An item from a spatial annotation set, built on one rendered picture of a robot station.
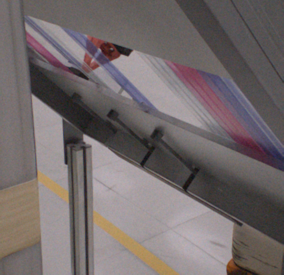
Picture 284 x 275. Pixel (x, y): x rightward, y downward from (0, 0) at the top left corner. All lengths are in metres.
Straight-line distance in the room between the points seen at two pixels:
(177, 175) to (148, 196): 1.35
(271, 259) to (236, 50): 1.36
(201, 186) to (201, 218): 1.26
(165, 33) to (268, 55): 0.15
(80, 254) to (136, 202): 0.98
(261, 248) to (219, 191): 0.78
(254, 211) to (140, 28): 0.42
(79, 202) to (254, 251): 0.63
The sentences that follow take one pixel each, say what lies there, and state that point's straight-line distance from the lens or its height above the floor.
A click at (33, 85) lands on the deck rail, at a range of 0.97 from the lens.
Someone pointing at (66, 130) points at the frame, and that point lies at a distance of 1.11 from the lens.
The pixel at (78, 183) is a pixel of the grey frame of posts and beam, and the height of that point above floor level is 0.56.
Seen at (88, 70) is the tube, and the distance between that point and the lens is 0.79.
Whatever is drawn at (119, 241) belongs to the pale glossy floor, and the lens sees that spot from 1.94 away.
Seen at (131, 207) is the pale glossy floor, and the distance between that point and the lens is 2.14.
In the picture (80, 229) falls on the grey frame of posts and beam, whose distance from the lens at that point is 1.18.
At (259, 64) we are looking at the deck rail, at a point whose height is 1.02.
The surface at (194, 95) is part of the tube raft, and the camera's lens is 0.52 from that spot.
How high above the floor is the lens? 1.09
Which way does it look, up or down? 22 degrees down
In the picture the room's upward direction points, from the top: 1 degrees clockwise
